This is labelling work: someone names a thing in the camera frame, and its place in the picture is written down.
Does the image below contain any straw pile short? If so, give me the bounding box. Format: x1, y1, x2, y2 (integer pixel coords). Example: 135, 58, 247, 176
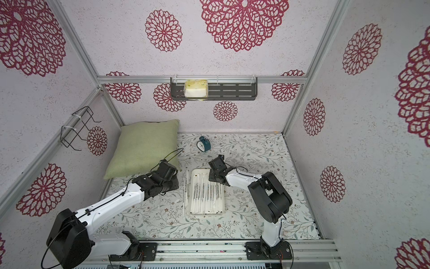
199, 175, 204, 214

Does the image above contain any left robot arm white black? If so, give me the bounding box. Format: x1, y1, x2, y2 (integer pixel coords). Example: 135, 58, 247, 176
46, 159, 179, 269

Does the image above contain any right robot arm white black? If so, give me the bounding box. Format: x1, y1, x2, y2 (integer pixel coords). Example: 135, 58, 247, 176
209, 155, 293, 250

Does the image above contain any white storage tray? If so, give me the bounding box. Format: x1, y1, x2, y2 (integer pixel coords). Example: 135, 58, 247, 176
184, 169, 225, 216

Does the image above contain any wrapped straw left pile edge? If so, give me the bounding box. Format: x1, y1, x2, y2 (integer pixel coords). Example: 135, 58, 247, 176
183, 170, 189, 215

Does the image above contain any teal alarm clock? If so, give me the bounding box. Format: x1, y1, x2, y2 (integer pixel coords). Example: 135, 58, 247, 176
196, 136, 211, 152

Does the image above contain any green pillow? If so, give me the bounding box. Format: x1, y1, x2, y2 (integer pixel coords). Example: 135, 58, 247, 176
104, 119, 180, 179

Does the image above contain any yellow sponge block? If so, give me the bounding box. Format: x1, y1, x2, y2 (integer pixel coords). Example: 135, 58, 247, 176
184, 80, 209, 98

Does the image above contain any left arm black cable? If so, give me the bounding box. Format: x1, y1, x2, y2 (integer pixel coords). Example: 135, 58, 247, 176
120, 147, 185, 196

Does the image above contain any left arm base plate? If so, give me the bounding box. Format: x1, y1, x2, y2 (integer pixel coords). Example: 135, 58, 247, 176
109, 243, 158, 262

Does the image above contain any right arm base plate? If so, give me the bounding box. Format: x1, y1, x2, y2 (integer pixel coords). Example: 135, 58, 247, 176
245, 241, 293, 261

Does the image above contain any dark metal wall shelf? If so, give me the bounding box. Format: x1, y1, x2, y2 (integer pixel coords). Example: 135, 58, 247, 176
170, 77, 258, 101

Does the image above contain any black wire wall rack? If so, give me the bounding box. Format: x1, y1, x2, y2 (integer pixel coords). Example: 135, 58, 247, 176
59, 105, 101, 151

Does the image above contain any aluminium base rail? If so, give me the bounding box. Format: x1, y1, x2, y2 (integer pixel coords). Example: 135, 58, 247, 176
83, 239, 343, 266

